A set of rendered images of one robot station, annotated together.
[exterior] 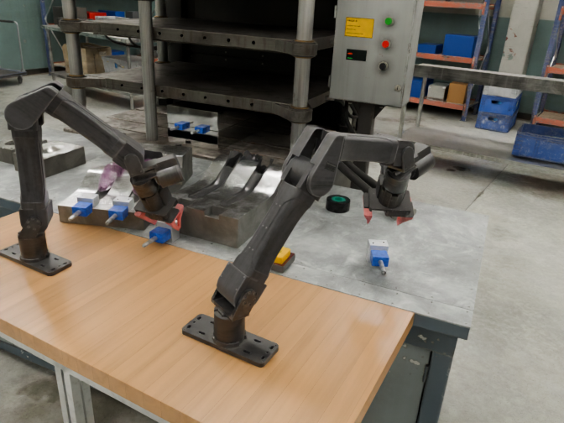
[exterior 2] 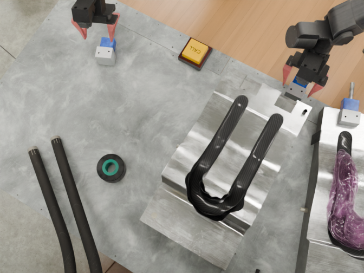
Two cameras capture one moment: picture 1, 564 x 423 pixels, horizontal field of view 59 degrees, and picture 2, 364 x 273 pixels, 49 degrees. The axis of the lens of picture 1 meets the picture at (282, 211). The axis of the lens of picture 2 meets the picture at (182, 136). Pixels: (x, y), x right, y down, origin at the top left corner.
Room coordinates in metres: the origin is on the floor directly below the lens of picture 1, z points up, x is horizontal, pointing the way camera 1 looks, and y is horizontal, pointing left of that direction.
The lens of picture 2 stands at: (1.74, 0.10, 1.96)
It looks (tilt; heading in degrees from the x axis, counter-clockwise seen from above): 74 degrees down; 197
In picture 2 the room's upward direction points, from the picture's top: 10 degrees counter-clockwise
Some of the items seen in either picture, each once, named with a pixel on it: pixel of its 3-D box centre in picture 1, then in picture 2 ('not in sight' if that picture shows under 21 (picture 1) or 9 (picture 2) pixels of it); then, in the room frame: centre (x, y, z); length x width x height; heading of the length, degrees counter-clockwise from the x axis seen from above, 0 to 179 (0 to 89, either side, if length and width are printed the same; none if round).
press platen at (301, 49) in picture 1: (222, 46); not in sight; (2.55, 0.33, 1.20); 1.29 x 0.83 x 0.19; 67
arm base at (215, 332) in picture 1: (229, 325); not in sight; (0.83, 0.09, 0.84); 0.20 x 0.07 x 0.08; 62
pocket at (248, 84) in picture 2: (216, 216); (250, 87); (1.28, 0.19, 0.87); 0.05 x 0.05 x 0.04; 67
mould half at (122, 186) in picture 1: (133, 180); (361, 202); (1.57, 0.50, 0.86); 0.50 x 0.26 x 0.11; 174
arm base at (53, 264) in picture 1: (33, 246); not in sight; (1.11, 0.62, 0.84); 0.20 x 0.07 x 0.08; 62
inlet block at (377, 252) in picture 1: (379, 259); (108, 42); (1.16, -0.26, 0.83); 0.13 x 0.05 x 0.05; 0
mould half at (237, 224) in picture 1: (239, 189); (226, 163); (1.51, 0.14, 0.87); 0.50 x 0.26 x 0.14; 157
